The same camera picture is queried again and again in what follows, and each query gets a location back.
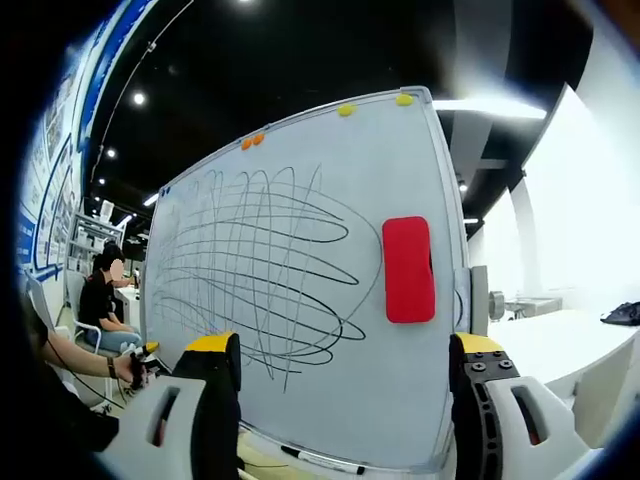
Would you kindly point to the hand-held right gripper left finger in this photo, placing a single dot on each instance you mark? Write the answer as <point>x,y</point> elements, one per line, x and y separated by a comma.
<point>210,400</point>

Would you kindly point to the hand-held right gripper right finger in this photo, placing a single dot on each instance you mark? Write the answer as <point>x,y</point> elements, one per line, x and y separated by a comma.
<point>475,400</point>

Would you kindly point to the white whiteboard with grey frame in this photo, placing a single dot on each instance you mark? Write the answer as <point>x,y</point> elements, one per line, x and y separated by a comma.
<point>350,400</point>

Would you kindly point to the red whiteboard eraser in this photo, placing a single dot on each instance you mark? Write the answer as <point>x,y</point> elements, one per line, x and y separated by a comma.
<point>409,270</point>

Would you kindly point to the person's left hand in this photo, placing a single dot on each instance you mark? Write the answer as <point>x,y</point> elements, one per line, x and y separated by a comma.
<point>137,372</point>

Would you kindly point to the black wristband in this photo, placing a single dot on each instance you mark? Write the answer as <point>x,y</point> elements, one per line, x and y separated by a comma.
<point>112,368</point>

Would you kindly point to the white office chair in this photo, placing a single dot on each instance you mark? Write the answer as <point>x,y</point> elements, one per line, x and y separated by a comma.
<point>100,350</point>

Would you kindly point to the white table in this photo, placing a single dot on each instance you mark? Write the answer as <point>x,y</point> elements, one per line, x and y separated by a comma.
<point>550,345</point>

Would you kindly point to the silver round object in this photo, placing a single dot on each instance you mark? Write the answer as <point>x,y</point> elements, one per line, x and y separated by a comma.
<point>496,305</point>

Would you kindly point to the person's dark clothing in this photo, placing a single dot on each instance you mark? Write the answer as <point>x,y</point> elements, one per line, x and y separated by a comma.
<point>60,425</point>

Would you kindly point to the black marker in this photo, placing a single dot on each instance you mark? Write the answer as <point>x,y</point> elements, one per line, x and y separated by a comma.
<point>320,459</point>

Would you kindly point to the white shelf rack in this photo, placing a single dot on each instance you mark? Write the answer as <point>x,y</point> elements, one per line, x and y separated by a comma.
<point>85,240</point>

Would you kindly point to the black bag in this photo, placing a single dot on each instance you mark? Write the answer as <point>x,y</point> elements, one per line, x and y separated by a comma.
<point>622,315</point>

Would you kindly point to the round ceiling light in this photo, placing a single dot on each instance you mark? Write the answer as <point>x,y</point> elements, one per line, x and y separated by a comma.
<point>139,98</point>
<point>111,152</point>

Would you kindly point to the white ceiling conduit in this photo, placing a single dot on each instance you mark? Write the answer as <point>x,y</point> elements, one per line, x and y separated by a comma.
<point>125,85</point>

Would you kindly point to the yellow round magnet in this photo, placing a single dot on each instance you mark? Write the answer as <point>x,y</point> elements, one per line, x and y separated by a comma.
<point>346,110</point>
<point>404,99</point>

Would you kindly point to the blue white wall display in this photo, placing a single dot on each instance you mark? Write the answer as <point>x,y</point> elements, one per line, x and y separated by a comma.
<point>50,210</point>

